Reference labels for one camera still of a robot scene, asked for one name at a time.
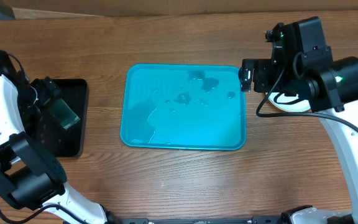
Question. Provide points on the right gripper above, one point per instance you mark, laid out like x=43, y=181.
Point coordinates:
x=262, y=70

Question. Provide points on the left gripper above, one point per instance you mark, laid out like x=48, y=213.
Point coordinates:
x=47, y=96

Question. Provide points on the green sponge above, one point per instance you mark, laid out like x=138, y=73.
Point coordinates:
x=63, y=114

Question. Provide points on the light blue plate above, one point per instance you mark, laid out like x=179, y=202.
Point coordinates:
x=280, y=102

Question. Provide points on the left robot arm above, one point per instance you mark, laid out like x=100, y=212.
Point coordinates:
x=30, y=175

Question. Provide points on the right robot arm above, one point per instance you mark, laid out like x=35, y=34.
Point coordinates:
x=302, y=66

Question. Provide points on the teal plastic tray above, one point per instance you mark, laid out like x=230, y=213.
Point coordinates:
x=197, y=107

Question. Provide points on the black rectangular bin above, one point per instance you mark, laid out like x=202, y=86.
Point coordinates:
x=61, y=142

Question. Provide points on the cardboard strip at back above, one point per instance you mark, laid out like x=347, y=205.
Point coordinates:
x=180, y=7

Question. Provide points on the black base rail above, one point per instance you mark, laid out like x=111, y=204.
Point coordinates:
x=263, y=219

